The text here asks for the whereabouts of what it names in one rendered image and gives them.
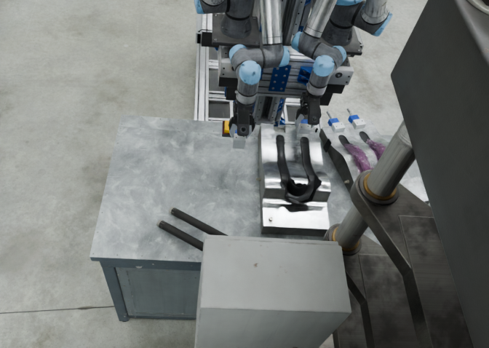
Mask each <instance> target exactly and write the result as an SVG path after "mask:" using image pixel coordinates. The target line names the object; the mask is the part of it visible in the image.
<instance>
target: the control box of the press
mask: <svg viewBox="0 0 489 348"><path fill-rule="evenodd" d="M350 314H351V304H350V300H349V291H348V285H347V281H346V272H345V266H344V262H343V253H342V247H341V246H340V245H338V242H335V241H321V240H293V239H279V238H265V237H238V236H223V235H207V236H206V239H204V244H203V251H202V265H201V272H200V280H199V293H198V301H197V310H196V334H195V347H194V348H319V347H320V346H321V345H322V344H323V343H324V342H325V340H326V339H327V338H328V337H329V336H330V335H331V334H332V333H333V332H334V331H335V330H336V329H337V327H338V326H339V325H340V324H341V323H342V322H343V321H344V320H345V319H346V318H347V317H348V316H349V315H350Z"/></svg>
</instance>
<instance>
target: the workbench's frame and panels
mask: <svg viewBox="0 0 489 348"><path fill-rule="evenodd" d="M90 259H91V261H99V262H100V265H101V267H102V270H103V273H104V276H105V279H106V282H107V285H108V289H109V291H110V294H111V298H112V300H113V303H114V307H115V310H116V313H117V316H118V318H119V321H122V322H127V321H129V319H130V317H133V318H156V319H179V320H196V310H197V301H198V293H199V280H200V272H201V265H202V262H189V261H157V260H141V259H125V258H94V257H90Z"/></svg>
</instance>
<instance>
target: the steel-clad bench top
mask: <svg viewBox="0 0 489 348"><path fill-rule="evenodd" d="M259 129H260V125H256V126H255V128H254V130H253V132H252V134H251V136H250V137H249V138H248V139H246V143H245V148H244V149H233V148H232V147H233V138H230V137H222V122H208V121H199V120H190V119H171V118H161V117H152V116H134V115H124V114H122V115H121V118H120V122H119V128H118V131H117V135H116V140H115V144H114V150H113V154H112V158H111V163H110V167H109V170H108V176H107V180H106V186H105V189H104V193H103V199H102V202H101V206H100V212H99V216H98V222H97V225H96V229H95V235H94V238H93V241H92V247H91V251H90V257H94V258H125V259H141V260H157V261H189V262H202V251H201V250H199V249H197V248H195V247H194V246H192V245H190V244H188V243H187V242H184V241H182V240H181V239H179V238H177V237H175V236H174V235H172V234H170V233H168V232H166V231H165V230H163V229H160V228H159V227H158V226H157V225H156V224H157V222H158V220H160V219H161V220H163V221H165V222H167V223H169V224H171V225H172V226H174V227H176V228H178V229H179V230H181V231H183V232H185V233H187V234H189V235H191V236H192V237H195V238H197V239H198V240H200V241H202V242H204V239H206V236H207V235H208V234H207V233H205V232H203V231H201V230H200V229H198V228H196V227H194V226H192V225H191V224H188V223H186V222H185V221H182V220H180V219H179V218H177V217H175V216H173V215H171V214H170V213H169V209H170V208H171V207H175V208H177V209H179V210H181V211H183V212H184V213H187V214H189V215H190V216H192V217H194V218H196V219H198V220H200V221H202V222H204V223H205V224H207V225H209V226H211V227H213V228H215V229H217V230H219V231H220V232H223V233H224V234H227V235H228V236H238V237H265V238H279V239H293V240H321V241H322V239H323V237H314V236H300V235H286V234H261V207H260V184H259V181H257V180H256V178H259V161H258V133H259ZM319 139H320V146H321V153H322V164H323V167H324V169H325V172H326V173H327V175H328V178H329V180H330V189H331V193H330V196H329V198H328V200H327V214H328V219H329V225H330V227H331V226H332V225H334V224H341V222H342V221H343V219H344V218H345V216H346V214H347V213H348V211H349V209H350V207H351V206H352V204H353V202H352V200H351V197H350V193H349V191H348V189H347V188H346V186H345V184H344V182H343V180H342V178H341V176H340V175H339V173H338V171H337V169H336V167H335V165H334V163H333V161H332V159H331V158H330V155H329V154H328V152H325V150H324V148H323V147H324V144H323V142H322V140H321V138H320V137H319Z"/></svg>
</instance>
